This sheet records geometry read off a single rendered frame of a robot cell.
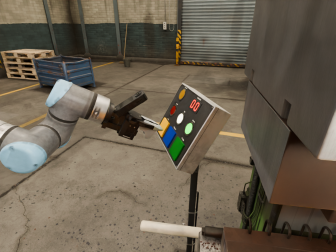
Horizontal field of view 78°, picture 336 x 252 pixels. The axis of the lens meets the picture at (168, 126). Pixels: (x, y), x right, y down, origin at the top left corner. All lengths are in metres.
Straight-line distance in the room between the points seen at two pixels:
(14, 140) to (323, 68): 0.62
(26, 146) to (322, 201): 0.59
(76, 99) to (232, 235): 0.56
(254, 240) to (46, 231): 1.70
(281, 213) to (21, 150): 0.70
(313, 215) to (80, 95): 0.73
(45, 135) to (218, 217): 1.58
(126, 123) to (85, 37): 9.92
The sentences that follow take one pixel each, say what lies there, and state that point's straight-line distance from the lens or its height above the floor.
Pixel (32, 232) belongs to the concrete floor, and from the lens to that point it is 2.10.
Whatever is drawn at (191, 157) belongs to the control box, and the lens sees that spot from 0.80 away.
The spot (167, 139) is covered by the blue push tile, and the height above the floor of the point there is 1.00.
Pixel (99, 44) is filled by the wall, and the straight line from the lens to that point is 10.17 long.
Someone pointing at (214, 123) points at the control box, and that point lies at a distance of 0.77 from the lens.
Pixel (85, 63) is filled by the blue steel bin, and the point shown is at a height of 0.60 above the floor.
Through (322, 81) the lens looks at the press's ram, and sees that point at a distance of 0.19.
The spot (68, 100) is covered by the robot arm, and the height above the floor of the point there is 1.26.
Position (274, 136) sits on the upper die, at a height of 1.34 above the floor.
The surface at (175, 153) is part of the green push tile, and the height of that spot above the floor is 1.00.
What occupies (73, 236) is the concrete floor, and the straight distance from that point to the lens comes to 1.94.
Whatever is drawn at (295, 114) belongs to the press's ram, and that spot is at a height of 1.38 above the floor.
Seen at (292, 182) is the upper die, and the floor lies 1.30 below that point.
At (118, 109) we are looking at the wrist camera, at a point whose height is 1.21.
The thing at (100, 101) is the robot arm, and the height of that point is 1.24.
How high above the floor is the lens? 1.46
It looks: 26 degrees down
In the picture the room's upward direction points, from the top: straight up
